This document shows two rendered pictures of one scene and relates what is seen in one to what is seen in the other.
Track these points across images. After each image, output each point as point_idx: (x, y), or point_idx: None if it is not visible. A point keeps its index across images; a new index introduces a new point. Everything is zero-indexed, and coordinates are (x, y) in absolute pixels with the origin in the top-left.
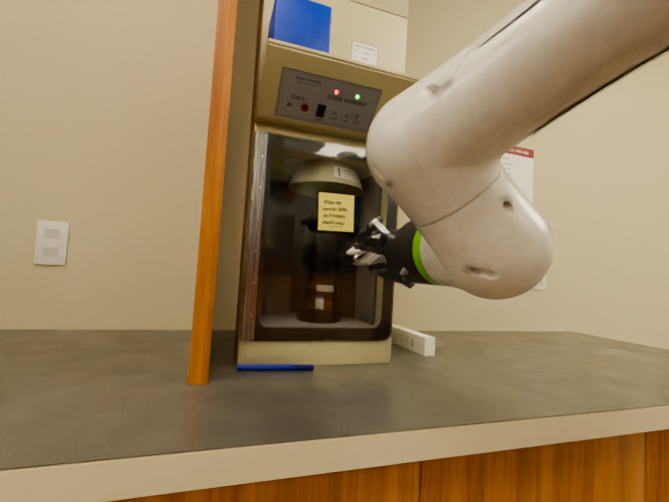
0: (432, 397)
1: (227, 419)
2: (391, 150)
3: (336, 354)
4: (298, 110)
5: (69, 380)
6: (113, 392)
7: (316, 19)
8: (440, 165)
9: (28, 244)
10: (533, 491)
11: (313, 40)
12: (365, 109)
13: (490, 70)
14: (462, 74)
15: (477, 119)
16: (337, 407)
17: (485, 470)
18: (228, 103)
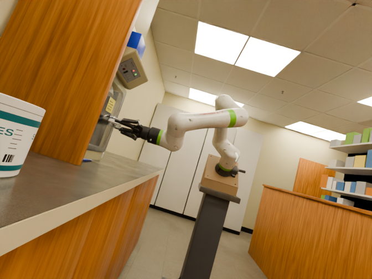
0: (130, 170)
1: (116, 175)
2: (181, 125)
3: (91, 155)
4: (122, 68)
5: (28, 161)
6: (66, 167)
7: (143, 48)
8: (184, 130)
9: None
10: (140, 190)
11: (140, 55)
12: (133, 77)
13: (196, 122)
14: (194, 120)
15: (192, 127)
16: (124, 172)
17: (139, 186)
18: (119, 62)
